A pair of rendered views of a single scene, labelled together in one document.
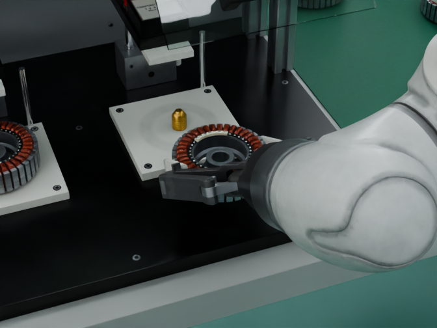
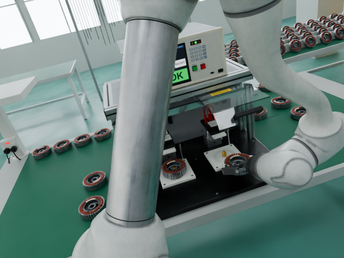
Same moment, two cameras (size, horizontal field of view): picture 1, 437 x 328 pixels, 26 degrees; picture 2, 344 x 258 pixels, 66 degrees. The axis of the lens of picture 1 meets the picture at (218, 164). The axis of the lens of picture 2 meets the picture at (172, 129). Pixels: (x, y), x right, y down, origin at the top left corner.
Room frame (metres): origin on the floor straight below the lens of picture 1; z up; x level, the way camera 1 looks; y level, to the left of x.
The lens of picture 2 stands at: (-0.02, 0.03, 1.51)
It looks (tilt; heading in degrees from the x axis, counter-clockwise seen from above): 28 degrees down; 13
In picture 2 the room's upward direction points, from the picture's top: 13 degrees counter-clockwise
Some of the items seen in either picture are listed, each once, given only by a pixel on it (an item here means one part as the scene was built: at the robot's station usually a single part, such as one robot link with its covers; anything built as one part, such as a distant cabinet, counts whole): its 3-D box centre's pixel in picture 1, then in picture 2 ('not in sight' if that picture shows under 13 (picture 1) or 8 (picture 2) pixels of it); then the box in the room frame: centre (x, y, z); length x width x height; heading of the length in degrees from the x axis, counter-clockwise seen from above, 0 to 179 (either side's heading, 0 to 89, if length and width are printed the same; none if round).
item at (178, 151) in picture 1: (220, 161); (238, 164); (0.85, 0.00, 0.84); 0.11 x 0.11 x 0.04
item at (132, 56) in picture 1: (145, 60); (212, 138); (1.13, 0.10, 0.80); 0.07 x 0.05 x 0.06; 111
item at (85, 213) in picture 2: not in sight; (92, 207); (0.73, 0.62, 0.77); 0.11 x 0.11 x 0.04
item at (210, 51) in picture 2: not in sight; (167, 56); (1.25, 0.27, 1.22); 0.44 x 0.39 x 0.20; 111
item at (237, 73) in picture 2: not in sight; (170, 81); (1.25, 0.28, 1.09); 0.68 x 0.44 x 0.05; 111
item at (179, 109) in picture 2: not in sight; (184, 108); (1.04, 0.20, 1.03); 0.62 x 0.01 x 0.03; 111
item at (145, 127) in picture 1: (179, 130); (224, 156); (0.99, 0.05, 0.78); 0.15 x 0.15 x 0.01; 21
